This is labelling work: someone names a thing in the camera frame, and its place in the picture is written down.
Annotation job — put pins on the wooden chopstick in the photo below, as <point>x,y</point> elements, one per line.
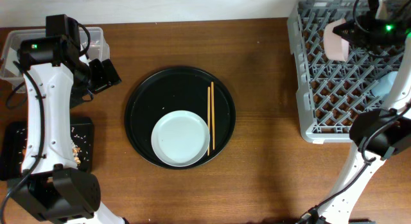
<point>212,115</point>
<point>209,117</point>

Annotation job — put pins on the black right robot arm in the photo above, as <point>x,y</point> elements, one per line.
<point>375,136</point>

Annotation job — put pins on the grey dishwasher rack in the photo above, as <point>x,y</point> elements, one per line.
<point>331,94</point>

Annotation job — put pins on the light blue cup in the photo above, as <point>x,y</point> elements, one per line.
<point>384,85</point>

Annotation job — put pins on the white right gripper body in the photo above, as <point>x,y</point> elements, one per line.
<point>384,34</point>

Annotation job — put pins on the round black tray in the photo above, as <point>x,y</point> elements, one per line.
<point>171,89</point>

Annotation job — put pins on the small white bowl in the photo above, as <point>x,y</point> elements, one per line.
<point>335,47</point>

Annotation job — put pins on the rice and food scraps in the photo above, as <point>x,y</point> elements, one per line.
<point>77,151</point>

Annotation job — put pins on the clear plastic bin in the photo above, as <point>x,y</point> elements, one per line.
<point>98,49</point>

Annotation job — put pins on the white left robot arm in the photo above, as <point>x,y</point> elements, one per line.
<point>58,75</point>

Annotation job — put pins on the white round plate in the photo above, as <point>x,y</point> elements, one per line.
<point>180,138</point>

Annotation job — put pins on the black rectangular tray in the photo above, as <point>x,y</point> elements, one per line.
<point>10,167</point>

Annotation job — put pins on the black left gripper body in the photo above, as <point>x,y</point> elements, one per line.
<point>96,77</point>

